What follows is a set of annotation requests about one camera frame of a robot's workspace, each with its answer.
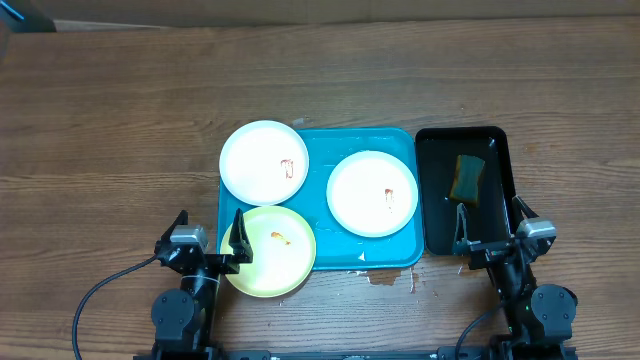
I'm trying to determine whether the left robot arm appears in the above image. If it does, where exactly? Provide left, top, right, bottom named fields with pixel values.
left=151, top=209, right=253, bottom=359

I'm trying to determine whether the white plate left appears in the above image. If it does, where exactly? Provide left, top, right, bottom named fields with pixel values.
left=219, top=120, right=310, bottom=206

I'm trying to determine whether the green yellow sponge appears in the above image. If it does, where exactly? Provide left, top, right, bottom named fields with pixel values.
left=449, top=155, right=485, bottom=207

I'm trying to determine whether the white plate with stain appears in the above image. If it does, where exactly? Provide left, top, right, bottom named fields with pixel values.
left=326, top=150, right=418, bottom=238

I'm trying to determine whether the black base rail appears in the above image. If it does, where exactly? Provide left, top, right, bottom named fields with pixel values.
left=132, top=345, right=580, bottom=360

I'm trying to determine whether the dark object top-left corner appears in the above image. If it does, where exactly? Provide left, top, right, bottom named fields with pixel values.
left=0, top=0, right=56, bottom=33

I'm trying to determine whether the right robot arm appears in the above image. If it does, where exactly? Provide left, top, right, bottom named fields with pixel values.
left=452, top=196, right=578, bottom=359

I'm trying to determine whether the teal plastic tray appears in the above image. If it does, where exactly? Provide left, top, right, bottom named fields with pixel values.
left=216, top=126, right=426, bottom=272

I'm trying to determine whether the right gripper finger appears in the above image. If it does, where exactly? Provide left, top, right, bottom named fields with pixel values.
left=511, top=195, right=538, bottom=221
left=452, top=203, right=470, bottom=254

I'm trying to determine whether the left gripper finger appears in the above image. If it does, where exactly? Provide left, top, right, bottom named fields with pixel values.
left=228, top=208, right=253, bottom=264
left=158, top=210, right=188, bottom=244

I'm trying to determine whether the yellow-green plate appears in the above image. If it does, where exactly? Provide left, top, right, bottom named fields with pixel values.
left=226, top=206, right=316, bottom=298

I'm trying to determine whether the black plastic tray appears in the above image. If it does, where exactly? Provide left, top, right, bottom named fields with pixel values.
left=415, top=126, right=520, bottom=256

